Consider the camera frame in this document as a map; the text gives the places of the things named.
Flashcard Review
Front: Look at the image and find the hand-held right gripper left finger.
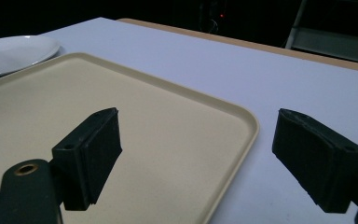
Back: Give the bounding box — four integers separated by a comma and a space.
51, 106, 123, 212

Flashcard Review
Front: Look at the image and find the beige plastic tray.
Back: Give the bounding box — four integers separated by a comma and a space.
0, 51, 260, 224

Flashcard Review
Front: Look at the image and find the grey metal stand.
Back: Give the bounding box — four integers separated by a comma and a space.
284, 0, 358, 66

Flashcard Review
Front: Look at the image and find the white plate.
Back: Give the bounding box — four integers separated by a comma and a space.
0, 35, 62, 79

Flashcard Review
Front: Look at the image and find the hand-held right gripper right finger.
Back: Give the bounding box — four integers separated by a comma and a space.
271, 107, 358, 215

